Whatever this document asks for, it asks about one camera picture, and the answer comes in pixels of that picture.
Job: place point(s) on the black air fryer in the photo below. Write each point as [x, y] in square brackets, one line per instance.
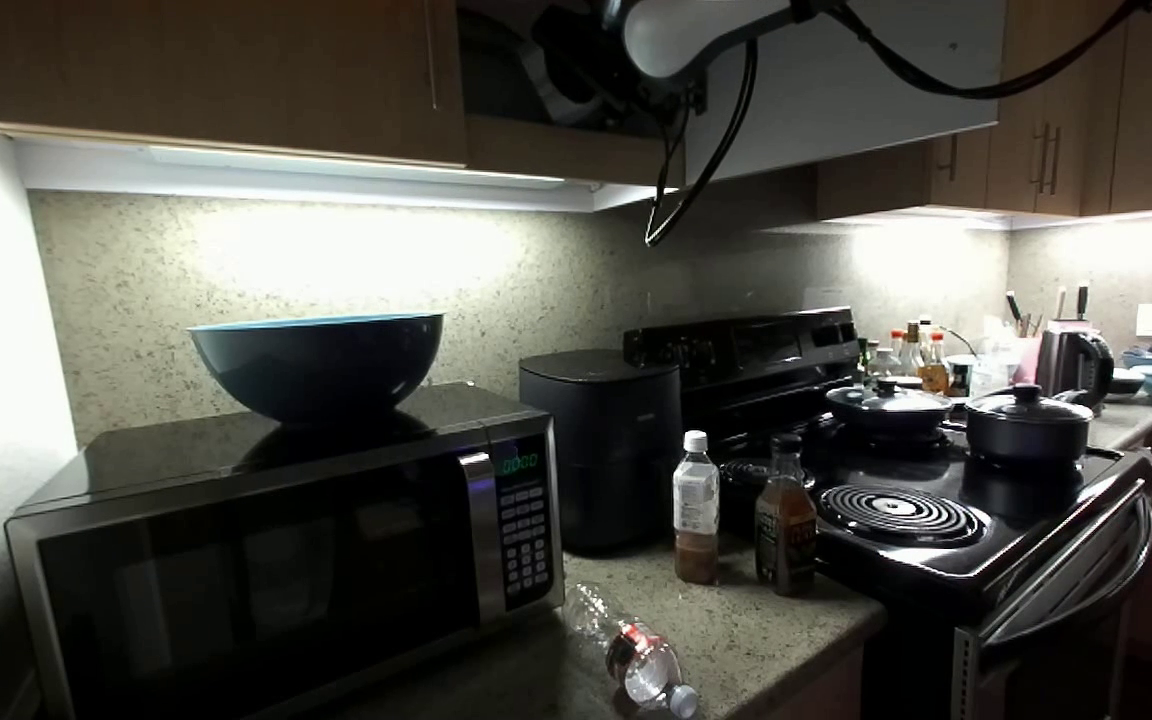
[616, 438]

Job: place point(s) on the black pan on stove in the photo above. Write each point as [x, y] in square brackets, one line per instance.
[886, 412]

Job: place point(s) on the electric kettle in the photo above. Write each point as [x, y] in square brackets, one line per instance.
[1072, 361]

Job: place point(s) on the blue bowl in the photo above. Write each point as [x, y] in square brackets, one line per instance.
[323, 371]

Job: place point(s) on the amber sauce bottle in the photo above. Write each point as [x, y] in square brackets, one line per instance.
[786, 522]

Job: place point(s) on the stainless steel microwave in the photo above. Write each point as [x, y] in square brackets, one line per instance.
[239, 570]

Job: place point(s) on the white capped tea bottle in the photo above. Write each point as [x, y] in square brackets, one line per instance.
[698, 511]

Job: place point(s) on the black pot with lid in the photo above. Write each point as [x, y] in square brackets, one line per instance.
[1026, 427]

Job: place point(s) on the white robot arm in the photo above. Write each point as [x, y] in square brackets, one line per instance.
[642, 61]

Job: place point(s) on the wooden upper cabinet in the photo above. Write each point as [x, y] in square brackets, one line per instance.
[395, 96]

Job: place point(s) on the black electric stove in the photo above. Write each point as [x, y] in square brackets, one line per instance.
[1001, 584]

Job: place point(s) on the white range hood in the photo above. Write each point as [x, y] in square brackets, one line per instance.
[820, 93]

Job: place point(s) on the clear plastic bottle lying down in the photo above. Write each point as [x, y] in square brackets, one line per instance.
[636, 662]

